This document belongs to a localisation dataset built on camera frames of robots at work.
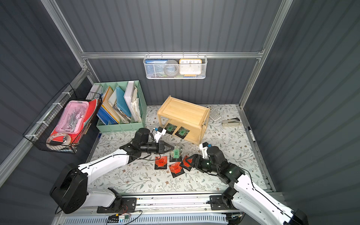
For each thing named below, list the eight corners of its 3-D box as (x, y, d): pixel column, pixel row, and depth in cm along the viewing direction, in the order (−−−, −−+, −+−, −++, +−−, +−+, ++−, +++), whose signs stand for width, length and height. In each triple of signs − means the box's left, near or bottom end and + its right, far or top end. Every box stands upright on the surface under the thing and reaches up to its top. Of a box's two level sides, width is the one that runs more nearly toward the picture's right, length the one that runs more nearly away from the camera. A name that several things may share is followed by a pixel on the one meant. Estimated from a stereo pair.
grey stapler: (222, 126, 109) (222, 124, 108) (220, 119, 114) (221, 117, 112) (240, 126, 109) (241, 124, 108) (237, 119, 114) (238, 117, 112)
